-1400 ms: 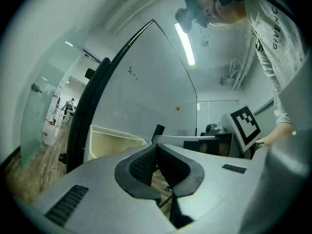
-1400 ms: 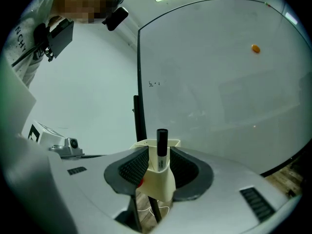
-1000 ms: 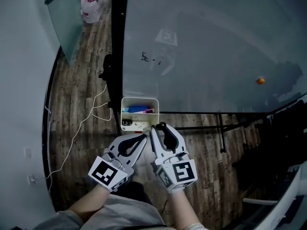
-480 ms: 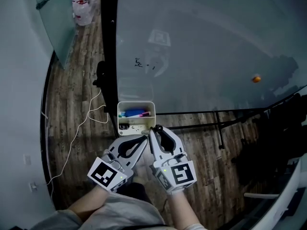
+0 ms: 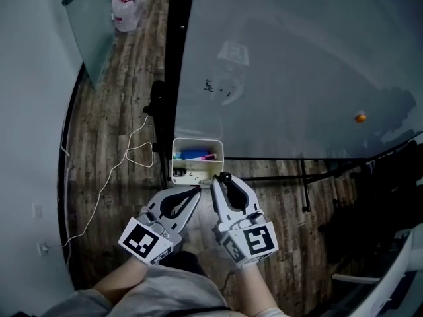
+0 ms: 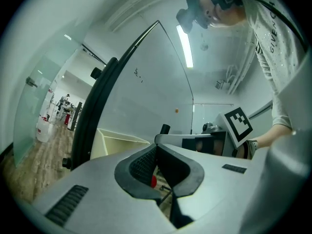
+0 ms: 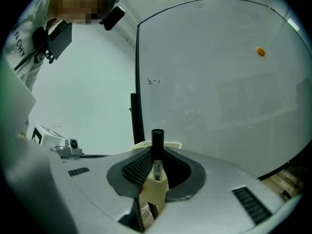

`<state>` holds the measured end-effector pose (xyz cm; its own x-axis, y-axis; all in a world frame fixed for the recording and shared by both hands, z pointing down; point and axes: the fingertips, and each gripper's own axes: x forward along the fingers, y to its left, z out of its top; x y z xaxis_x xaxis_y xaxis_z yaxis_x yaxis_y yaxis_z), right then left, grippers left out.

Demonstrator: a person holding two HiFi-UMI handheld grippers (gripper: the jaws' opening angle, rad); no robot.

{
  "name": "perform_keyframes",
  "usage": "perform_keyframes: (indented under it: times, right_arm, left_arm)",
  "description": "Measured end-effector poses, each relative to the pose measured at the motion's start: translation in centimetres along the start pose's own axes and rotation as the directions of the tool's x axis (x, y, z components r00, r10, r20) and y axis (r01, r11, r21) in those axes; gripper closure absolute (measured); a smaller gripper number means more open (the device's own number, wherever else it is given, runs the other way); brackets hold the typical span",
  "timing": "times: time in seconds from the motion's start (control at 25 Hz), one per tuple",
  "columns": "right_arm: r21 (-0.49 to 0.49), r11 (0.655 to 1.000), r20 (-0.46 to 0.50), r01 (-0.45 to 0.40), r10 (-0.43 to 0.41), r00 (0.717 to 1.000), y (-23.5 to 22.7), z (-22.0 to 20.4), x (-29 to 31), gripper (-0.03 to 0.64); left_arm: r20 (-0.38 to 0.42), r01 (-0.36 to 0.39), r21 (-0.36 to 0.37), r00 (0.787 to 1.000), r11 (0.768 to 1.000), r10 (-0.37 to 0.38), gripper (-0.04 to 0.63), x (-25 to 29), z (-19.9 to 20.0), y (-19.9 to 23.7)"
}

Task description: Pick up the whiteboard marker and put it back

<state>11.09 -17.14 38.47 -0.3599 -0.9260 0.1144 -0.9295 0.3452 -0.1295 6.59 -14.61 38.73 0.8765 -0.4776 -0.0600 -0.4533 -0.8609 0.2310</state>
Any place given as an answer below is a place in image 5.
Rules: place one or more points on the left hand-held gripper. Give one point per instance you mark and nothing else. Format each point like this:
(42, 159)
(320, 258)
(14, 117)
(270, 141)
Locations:
(142, 239)

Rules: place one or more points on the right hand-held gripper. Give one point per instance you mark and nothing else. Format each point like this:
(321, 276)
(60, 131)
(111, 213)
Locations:
(254, 243)

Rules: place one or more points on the person's right forearm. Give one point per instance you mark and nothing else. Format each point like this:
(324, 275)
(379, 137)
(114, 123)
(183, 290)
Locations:
(256, 289)

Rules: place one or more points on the person's left forearm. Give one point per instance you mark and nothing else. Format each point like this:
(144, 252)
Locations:
(119, 281)

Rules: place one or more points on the large whiteboard on stand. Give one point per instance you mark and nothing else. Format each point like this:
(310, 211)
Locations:
(173, 45)

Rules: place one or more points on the white plastic storage box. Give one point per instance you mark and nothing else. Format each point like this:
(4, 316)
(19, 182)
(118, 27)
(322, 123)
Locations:
(198, 167)

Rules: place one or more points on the person's black trousers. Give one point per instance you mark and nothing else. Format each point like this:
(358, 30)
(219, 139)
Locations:
(181, 263)

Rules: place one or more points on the person's grey shirt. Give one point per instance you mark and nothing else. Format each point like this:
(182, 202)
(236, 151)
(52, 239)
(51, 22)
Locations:
(165, 292)

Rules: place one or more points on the black office chair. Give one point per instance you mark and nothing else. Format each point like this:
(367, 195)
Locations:
(373, 216)

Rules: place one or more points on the orange round magnet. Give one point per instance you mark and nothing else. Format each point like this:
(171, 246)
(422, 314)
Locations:
(360, 117)

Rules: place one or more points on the white desk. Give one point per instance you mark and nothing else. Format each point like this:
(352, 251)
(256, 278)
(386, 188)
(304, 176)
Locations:
(396, 286)

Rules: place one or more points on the frosted glass door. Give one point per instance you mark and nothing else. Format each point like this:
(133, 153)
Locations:
(89, 28)

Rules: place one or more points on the clear plastic water jug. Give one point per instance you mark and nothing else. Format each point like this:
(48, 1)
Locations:
(124, 12)

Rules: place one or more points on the white wall conduit piece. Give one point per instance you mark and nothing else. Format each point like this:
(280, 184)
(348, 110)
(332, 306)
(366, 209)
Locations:
(65, 150)

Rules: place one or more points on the white wall plate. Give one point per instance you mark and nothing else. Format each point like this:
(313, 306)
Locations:
(37, 210)

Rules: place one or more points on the white wall socket with plug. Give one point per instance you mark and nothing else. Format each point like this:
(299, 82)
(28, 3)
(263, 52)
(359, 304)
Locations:
(42, 248)

